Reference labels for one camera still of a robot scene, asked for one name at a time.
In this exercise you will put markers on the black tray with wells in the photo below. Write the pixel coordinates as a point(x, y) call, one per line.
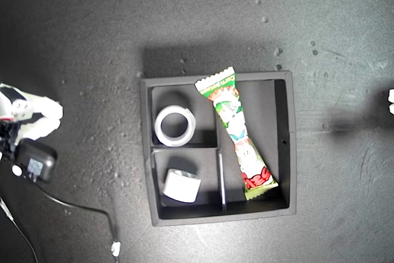
point(261, 106)

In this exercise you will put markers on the green printed snack bar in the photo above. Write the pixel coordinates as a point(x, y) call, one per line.
point(234, 118)

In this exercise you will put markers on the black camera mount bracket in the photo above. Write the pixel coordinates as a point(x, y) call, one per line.
point(7, 139)

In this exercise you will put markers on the white tape roll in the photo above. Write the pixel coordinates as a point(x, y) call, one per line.
point(160, 133)
point(181, 187)

